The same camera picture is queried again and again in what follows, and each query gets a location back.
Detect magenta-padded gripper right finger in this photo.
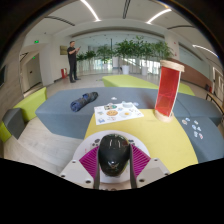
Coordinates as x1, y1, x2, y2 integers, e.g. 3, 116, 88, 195
128, 144, 172, 190

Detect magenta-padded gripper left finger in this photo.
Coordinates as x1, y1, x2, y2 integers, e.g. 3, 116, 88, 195
59, 144, 102, 190

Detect black computer mouse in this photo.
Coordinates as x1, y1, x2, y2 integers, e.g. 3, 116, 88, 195
97, 133, 131, 178

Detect round white printed mouse pad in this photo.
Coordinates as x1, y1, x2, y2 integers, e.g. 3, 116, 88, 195
72, 129, 152, 192

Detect white sticker sheet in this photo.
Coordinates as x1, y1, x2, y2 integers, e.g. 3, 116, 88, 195
93, 102, 145, 126

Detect grey upholstered bench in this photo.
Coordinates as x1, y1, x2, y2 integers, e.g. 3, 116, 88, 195
35, 87, 160, 140
174, 92, 223, 127
176, 116, 224, 164

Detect red translucent cylinder stand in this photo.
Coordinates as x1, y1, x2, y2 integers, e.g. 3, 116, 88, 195
153, 59, 185, 123

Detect yellow-green sofa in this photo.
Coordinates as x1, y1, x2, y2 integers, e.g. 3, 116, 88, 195
0, 87, 48, 143

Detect yellow-green upholstered bench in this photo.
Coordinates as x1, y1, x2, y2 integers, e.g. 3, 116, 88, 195
101, 74, 196, 97

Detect dark grey ottoman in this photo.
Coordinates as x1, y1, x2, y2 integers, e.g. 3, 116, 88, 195
2, 107, 26, 140

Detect red fire extinguisher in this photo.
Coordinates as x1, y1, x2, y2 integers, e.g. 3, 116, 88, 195
60, 67, 69, 80

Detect person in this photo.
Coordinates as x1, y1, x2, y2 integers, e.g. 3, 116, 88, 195
66, 40, 82, 84

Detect row of potted plants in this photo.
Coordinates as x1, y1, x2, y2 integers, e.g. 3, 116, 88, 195
75, 35, 174, 77

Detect ceiling light strips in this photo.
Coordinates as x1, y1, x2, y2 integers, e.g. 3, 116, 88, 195
79, 0, 221, 59

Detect framed wall plaque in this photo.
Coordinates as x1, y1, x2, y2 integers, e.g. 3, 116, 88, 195
59, 45, 69, 56

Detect dark wall screen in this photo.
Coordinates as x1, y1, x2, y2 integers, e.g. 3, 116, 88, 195
0, 64, 7, 88

